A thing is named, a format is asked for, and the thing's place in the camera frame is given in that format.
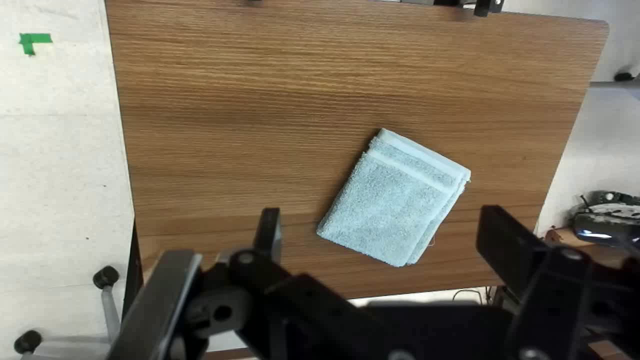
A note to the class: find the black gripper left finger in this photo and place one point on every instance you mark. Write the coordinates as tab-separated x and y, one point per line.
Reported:
268	233

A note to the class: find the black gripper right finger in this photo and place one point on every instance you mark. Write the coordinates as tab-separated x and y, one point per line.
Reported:
511	242

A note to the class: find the light blue towel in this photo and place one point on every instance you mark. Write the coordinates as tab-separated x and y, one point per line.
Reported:
393	200

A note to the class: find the black grey floor device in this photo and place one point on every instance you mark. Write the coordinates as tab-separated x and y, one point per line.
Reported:
608	216

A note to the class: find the black caster wheel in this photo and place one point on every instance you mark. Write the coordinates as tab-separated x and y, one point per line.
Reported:
106	276
26	341

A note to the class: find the grey metal mount bracket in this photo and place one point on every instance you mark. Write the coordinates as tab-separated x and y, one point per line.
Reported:
156	301

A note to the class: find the grey wheeled base frame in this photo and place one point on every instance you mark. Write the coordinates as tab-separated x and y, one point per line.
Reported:
110	313

